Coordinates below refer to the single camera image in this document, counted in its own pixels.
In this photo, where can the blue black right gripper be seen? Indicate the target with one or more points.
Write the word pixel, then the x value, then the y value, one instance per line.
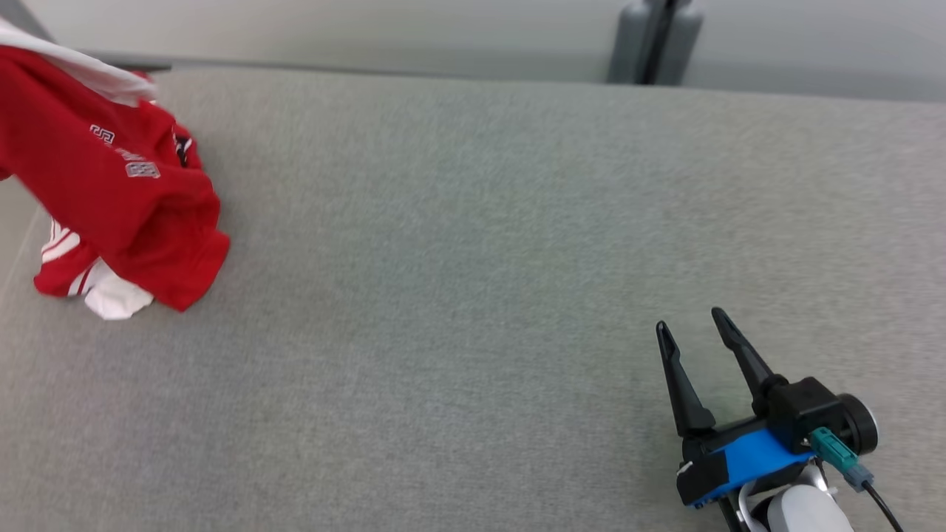
pixel 746 458

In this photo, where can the red garment with white band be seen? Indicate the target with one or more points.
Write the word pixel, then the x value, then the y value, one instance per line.
pixel 111 199

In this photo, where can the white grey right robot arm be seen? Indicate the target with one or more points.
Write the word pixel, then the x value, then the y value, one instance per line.
pixel 802 513

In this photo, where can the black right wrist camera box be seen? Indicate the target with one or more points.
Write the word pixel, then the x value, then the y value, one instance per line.
pixel 802 406

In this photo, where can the grey partition post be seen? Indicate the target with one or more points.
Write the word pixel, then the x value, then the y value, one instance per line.
pixel 628 44

